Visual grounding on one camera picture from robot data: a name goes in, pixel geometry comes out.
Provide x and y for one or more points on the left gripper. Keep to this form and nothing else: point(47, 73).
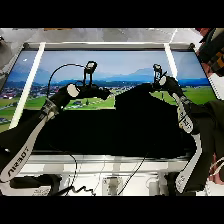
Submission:
point(95, 92)

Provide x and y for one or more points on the black garment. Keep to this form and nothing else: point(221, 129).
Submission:
point(133, 128)

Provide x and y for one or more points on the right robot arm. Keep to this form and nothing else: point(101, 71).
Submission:
point(184, 115)

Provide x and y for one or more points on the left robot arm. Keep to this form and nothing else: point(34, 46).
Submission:
point(23, 151)

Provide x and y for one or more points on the heap of clothes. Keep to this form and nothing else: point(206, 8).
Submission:
point(215, 50)

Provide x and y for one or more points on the dark garment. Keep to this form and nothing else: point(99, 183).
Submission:
point(213, 133)

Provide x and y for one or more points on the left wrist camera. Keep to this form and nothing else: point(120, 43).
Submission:
point(90, 66)

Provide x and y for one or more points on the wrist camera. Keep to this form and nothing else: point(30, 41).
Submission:
point(157, 70)
point(90, 66)

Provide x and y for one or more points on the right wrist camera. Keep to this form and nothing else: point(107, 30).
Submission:
point(157, 70)

